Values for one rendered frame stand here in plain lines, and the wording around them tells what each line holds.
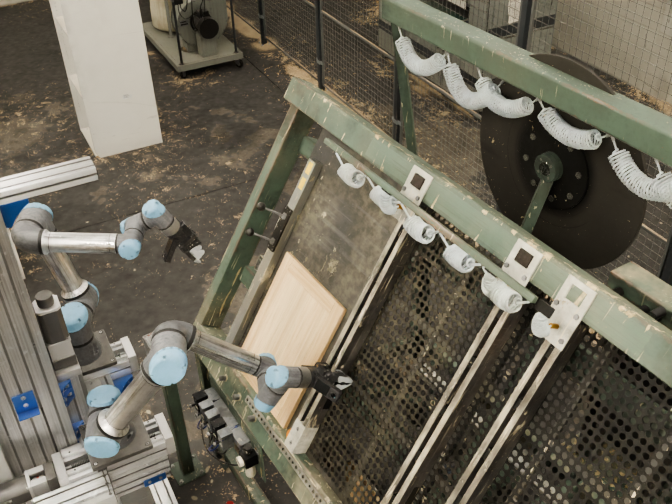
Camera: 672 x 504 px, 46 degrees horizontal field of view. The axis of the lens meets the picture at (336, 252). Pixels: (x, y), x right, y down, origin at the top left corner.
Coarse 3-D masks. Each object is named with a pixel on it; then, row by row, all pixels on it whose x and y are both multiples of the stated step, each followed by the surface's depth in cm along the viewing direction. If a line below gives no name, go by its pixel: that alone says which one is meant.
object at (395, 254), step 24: (384, 192) 257; (408, 192) 264; (408, 240) 270; (384, 264) 276; (384, 288) 276; (360, 312) 279; (360, 336) 283; (336, 360) 285; (312, 408) 291; (312, 432) 296
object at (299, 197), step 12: (312, 168) 315; (300, 180) 319; (312, 180) 317; (300, 192) 318; (288, 204) 323; (300, 204) 320; (288, 228) 324; (276, 252) 327; (264, 264) 330; (264, 276) 330; (252, 288) 334; (264, 288) 334; (252, 300) 333; (240, 312) 338; (252, 312) 337; (240, 324) 337; (228, 336) 342; (240, 336) 340
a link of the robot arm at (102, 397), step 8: (96, 392) 277; (104, 392) 277; (112, 392) 277; (88, 400) 274; (96, 400) 273; (104, 400) 273; (112, 400) 274; (96, 408) 272; (104, 408) 272; (88, 416) 273
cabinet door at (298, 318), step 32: (288, 256) 322; (288, 288) 320; (320, 288) 305; (256, 320) 332; (288, 320) 317; (320, 320) 303; (256, 352) 330; (288, 352) 314; (320, 352) 300; (256, 384) 326; (288, 416) 309
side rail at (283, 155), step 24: (288, 120) 329; (312, 120) 332; (288, 144) 332; (264, 168) 337; (288, 168) 339; (264, 192) 338; (264, 216) 345; (240, 240) 345; (240, 264) 352; (216, 288) 352; (216, 312) 359
